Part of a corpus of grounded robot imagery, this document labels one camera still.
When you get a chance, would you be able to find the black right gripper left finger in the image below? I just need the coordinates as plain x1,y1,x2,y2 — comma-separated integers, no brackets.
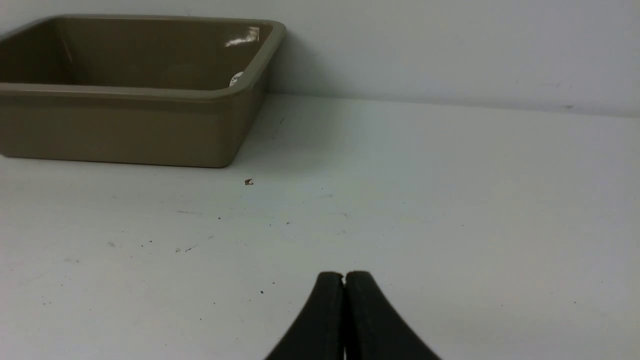
266,272,345,360

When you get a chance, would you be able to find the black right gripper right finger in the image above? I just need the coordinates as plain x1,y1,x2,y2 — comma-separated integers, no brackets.
345,271,439,360

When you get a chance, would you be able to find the white ping-pong ball with logo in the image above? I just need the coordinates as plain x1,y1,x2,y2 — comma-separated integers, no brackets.
228,71,244,87

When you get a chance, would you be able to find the tan plastic storage bin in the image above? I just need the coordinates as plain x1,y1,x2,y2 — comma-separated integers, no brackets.
0,14,286,168

